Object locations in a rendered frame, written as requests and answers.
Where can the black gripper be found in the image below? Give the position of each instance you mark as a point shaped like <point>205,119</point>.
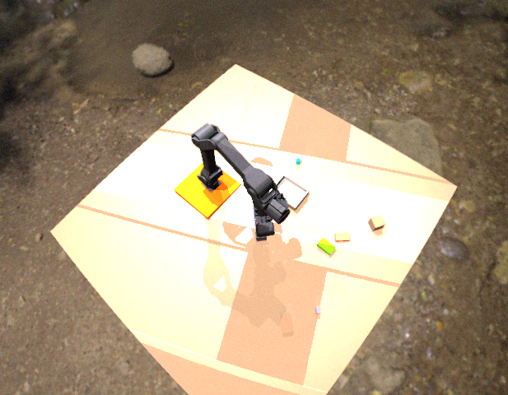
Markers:
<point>264,225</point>

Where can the lime green rectangular block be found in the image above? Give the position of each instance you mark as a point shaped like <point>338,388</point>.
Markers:
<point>326,246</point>

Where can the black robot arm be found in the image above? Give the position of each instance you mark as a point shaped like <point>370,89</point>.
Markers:
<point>209,138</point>

